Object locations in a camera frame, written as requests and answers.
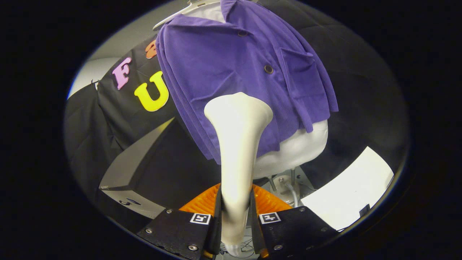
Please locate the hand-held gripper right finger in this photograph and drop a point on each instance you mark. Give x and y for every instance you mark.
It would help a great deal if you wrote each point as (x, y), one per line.
(254, 227)

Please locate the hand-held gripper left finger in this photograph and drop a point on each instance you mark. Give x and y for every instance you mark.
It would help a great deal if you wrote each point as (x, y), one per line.
(217, 224)

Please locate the white garment steamer head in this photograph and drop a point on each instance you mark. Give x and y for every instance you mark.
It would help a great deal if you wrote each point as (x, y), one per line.
(238, 144)

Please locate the purple jacket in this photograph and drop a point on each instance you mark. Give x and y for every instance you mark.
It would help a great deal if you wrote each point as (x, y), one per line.
(223, 61)

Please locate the metal steamer pole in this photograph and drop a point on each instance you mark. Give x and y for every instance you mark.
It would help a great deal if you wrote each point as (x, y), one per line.
(292, 177)
(273, 184)

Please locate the garment steamer base unit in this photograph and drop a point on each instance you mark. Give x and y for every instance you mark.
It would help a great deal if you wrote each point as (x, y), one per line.
(283, 184)

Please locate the white padded garment form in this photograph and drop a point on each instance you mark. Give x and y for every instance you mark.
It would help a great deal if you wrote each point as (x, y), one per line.
(296, 148)

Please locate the white clothes hanger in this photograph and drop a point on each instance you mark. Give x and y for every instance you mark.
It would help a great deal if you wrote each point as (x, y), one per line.
(195, 5)

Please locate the white box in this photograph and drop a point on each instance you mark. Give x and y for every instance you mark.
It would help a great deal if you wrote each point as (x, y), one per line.
(346, 191)

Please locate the grey drawer cabinet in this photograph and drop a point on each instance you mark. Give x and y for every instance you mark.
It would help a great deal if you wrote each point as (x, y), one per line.
(137, 162)

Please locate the black backdrop cloth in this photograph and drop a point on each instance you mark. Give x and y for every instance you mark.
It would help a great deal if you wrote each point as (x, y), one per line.
(361, 90)

